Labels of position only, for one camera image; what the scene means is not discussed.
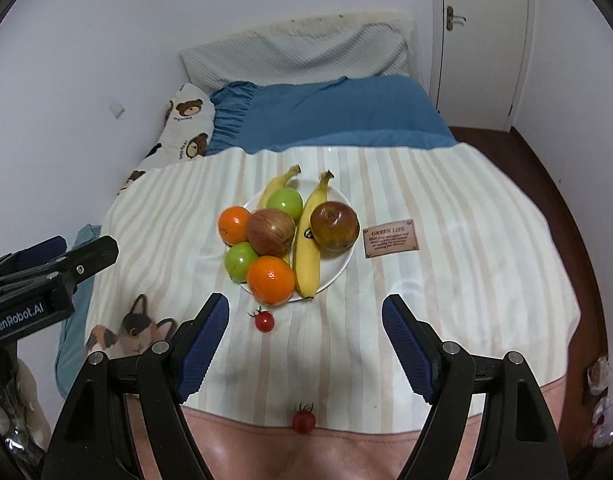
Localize green apple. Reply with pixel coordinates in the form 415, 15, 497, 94
224, 242, 260, 283
265, 186, 303, 222

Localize orange fruit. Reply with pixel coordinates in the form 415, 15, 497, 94
247, 256, 296, 307
218, 206, 252, 246

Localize cherry tomato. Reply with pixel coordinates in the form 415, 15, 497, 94
249, 307, 275, 334
291, 403, 316, 434

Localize small yellow banana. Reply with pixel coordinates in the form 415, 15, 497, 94
258, 165, 301, 209

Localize large yellow banana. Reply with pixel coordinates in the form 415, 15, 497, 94
293, 170, 335, 299

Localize dark red apple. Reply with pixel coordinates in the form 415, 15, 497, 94
311, 200, 359, 252

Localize teddy bear print pillow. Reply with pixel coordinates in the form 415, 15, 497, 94
120, 82, 215, 191

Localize brown fabric label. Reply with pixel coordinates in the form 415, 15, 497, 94
363, 219, 419, 259

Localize white ceramic plate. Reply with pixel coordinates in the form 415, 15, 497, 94
241, 179, 354, 302

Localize striped cream blanket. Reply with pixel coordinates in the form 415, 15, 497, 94
83, 142, 583, 480

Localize grey striped pillow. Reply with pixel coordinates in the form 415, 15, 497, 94
180, 12, 422, 92

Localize white door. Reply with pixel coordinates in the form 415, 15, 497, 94
431, 0, 532, 131

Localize door handle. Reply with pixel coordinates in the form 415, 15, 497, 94
445, 6, 467, 32

